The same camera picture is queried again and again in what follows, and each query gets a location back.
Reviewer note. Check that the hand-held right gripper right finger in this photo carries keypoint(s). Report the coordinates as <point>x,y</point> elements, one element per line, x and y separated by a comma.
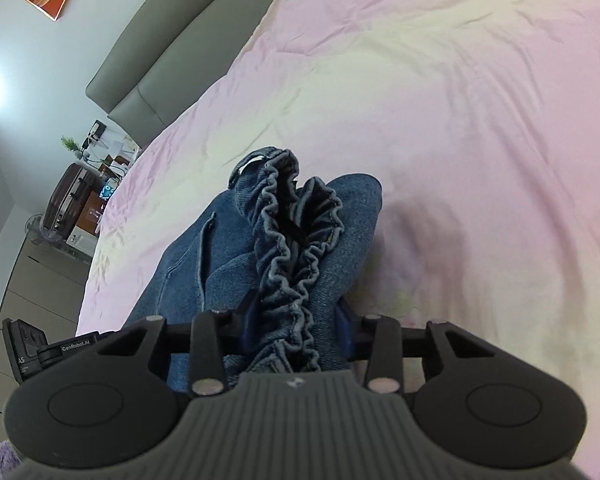
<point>343,331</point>

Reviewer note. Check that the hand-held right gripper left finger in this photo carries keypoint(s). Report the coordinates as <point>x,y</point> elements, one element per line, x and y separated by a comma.
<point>250,321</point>

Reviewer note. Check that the blue denim pants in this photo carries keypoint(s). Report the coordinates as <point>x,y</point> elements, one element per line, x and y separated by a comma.
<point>355,210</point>

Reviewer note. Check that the purple fuzzy cloth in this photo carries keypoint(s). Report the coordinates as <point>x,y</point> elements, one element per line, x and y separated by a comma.
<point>7,460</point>

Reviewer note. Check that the white low cabinet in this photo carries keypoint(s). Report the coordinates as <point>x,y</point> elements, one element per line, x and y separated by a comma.
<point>82,242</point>

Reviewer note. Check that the brown suitcase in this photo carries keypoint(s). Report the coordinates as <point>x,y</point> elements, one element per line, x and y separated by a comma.
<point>72,200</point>

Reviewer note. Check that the blue patterned box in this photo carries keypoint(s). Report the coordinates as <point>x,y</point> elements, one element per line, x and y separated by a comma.
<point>107,192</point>

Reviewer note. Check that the small green plant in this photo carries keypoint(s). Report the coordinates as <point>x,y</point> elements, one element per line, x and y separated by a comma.
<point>70,144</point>

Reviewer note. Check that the pink bed sheet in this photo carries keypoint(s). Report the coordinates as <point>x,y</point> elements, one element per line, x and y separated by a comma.
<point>430,110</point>

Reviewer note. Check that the grey upholstered headboard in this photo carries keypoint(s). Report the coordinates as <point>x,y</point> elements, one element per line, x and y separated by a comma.
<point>150,60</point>

